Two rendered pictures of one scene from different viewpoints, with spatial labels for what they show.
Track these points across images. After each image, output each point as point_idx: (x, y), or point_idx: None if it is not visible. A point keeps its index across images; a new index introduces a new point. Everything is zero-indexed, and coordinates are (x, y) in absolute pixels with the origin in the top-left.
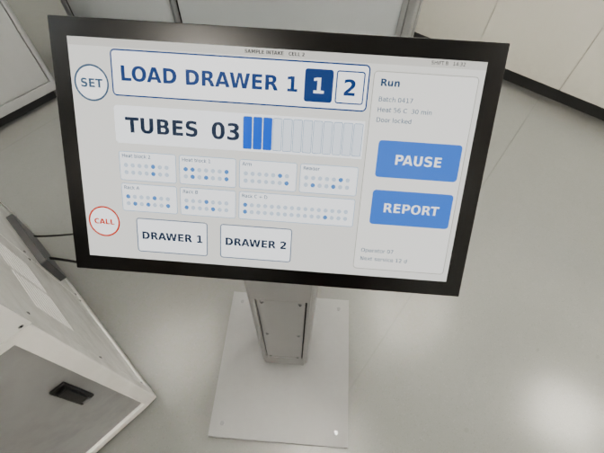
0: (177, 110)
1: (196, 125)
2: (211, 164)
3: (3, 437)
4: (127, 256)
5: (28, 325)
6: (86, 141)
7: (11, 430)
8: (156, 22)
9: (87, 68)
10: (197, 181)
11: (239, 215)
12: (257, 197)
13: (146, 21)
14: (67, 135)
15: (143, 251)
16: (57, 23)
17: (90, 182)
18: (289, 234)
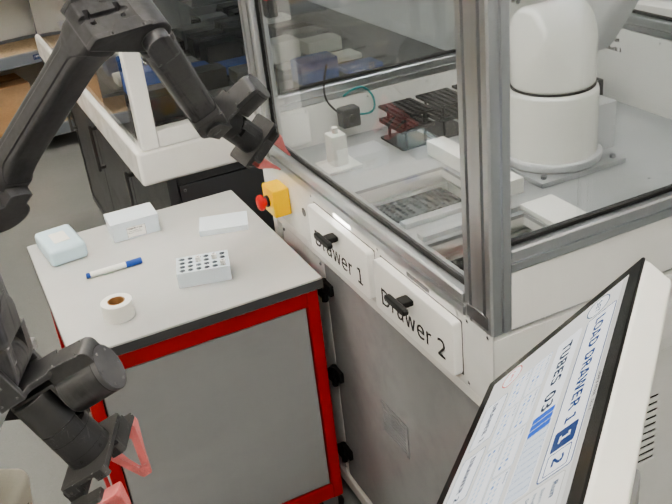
0: (570, 362)
1: (557, 380)
2: (528, 409)
3: (438, 460)
4: (486, 405)
5: None
6: (563, 331)
7: (442, 465)
8: (628, 309)
9: (607, 298)
10: (520, 409)
11: (488, 453)
12: (496, 455)
13: (631, 303)
14: (570, 319)
15: (485, 412)
16: (637, 264)
17: (538, 351)
18: (462, 498)
